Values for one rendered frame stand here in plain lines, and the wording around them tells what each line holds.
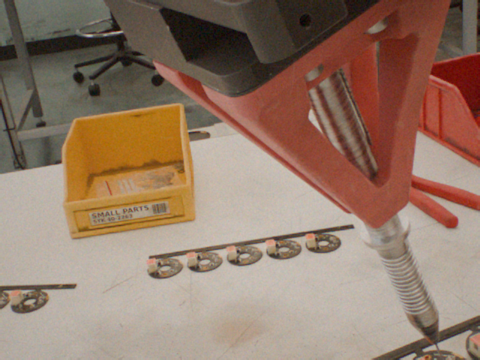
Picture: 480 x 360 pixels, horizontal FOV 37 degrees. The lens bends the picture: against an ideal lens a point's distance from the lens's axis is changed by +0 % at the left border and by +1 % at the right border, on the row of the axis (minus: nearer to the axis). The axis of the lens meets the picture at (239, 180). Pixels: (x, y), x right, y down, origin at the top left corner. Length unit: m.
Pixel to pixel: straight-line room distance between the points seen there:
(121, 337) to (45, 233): 0.17
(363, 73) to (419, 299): 0.08
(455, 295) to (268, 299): 0.11
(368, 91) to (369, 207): 0.04
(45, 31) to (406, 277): 4.55
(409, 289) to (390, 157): 0.05
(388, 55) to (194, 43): 0.06
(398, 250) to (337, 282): 0.23
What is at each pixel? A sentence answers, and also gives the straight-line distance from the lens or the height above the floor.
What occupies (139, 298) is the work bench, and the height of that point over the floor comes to 0.75.
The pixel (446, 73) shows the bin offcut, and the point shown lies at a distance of 0.69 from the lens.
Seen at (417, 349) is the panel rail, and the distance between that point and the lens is 0.31.
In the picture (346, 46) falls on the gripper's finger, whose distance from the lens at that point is 0.18.
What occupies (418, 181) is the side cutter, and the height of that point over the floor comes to 0.76.
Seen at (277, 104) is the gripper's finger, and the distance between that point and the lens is 0.17.
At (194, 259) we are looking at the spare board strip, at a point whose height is 0.76.
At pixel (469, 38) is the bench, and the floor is 0.25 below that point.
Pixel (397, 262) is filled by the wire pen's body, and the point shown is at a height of 0.88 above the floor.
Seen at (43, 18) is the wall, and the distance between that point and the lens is 4.73.
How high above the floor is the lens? 1.01
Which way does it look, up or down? 25 degrees down
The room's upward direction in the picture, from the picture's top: 8 degrees counter-clockwise
